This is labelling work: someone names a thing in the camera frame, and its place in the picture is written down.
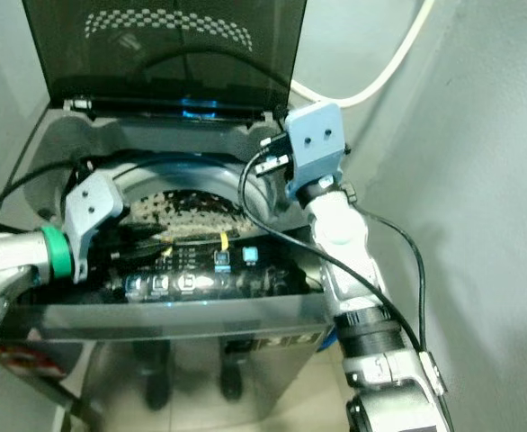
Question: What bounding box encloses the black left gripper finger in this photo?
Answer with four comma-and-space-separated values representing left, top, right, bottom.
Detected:
133, 236, 185, 262

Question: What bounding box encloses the grey top-load washing machine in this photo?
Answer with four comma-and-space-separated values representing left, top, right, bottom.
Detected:
0, 94, 344, 432

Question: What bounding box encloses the perforated steel washer drum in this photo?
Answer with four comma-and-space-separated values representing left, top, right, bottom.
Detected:
70, 153, 278, 239

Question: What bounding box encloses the black washer control panel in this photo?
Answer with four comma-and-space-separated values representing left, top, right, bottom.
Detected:
93, 229, 327, 302

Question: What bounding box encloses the tinted washer lid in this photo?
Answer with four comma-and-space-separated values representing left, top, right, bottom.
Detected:
22, 0, 308, 111

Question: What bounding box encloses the red washer sticker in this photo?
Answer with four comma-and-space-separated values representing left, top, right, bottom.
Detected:
0, 345, 53, 379

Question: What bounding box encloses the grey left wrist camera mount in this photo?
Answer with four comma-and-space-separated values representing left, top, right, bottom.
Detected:
63, 170, 126, 283

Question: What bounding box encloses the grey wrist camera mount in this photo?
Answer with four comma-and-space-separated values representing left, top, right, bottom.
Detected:
63, 170, 126, 283
284, 100, 346, 201

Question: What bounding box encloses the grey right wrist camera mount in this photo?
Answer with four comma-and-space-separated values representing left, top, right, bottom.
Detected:
284, 100, 346, 201

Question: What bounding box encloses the white water hose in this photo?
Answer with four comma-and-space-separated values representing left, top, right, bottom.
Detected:
289, 0, 437, 109

